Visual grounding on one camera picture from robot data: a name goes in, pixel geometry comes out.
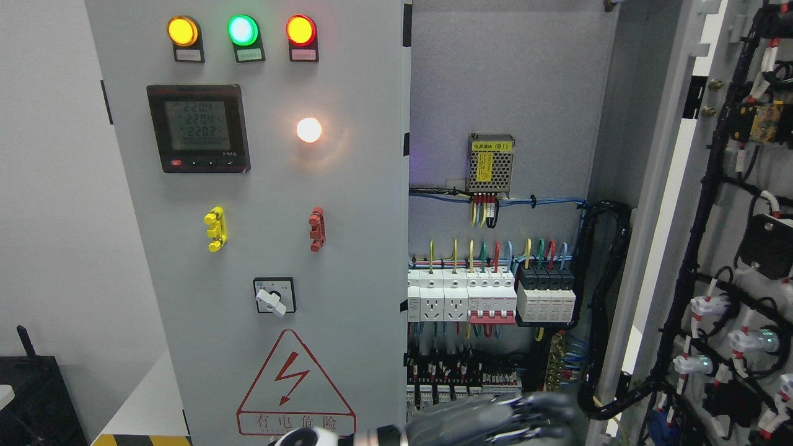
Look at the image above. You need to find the red electric hazard warning sticker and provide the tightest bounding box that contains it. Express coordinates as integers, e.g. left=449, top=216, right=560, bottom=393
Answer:
left=236, top=328, right=357, bottom=437

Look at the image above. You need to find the black digital power meter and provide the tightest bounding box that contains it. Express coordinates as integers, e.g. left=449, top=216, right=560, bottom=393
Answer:
left=146, top=84, right=250, bottom=174

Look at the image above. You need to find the red indicator lamp left door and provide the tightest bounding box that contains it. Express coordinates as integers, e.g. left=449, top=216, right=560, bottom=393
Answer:
left=285, top=14, right=317, bottom=47

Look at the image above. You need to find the black spiral cable harness right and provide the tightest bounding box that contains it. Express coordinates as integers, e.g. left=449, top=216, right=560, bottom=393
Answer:
left=571, top=199, right=657, bottom=423

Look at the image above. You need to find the green indicator lamp left door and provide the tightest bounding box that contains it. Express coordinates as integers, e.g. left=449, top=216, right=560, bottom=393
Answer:
left=227, top=14, right=260, bottom=47

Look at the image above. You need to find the grey cabinet door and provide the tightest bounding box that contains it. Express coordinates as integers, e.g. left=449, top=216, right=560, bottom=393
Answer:
left=87, top=1, right=409, bottom=445
left=584, top=1, right=791, bottom=445

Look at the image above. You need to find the brass ground terminal bar right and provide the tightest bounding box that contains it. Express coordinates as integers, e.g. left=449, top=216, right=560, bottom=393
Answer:
left=543, top=330, right=567, bottom=391

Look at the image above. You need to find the white glowing indicator lamp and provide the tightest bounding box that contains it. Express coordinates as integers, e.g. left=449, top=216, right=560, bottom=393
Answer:
left=296, top=118, right=323, bottom=144

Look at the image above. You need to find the black white surge protector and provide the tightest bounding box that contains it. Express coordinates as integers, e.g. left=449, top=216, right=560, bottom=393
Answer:
left=515, top=265, right=581, bottom=330

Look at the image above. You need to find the white socket module row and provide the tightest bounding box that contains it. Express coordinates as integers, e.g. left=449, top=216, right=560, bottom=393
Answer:
left=407, top=268, right=470, bottom=323

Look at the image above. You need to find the yellow indicator lamp left door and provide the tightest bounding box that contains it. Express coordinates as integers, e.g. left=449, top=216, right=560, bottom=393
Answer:
left=167, top=16, right=200, bottom=48

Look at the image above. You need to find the black box at left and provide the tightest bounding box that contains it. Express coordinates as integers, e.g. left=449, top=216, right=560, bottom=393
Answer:
left=1, top=325, right=88, bottom=445

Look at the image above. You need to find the red terminal handle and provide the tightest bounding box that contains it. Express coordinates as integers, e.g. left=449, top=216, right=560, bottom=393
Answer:
left=309, top=206, right=326, bottom=252

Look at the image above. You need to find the red handled circuit breaker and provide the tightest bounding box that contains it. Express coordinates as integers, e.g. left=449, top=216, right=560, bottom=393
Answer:
left=467, top=270, right=517, bottom=325

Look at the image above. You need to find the yellow terminal handle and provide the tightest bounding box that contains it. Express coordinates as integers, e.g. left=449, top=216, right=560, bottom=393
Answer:
left=203, top=206, right=229, bottom=252

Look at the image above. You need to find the perforated metal power supply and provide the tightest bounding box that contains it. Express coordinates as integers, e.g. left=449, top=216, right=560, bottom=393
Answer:
left=465, top=133, right=515, bottom=196

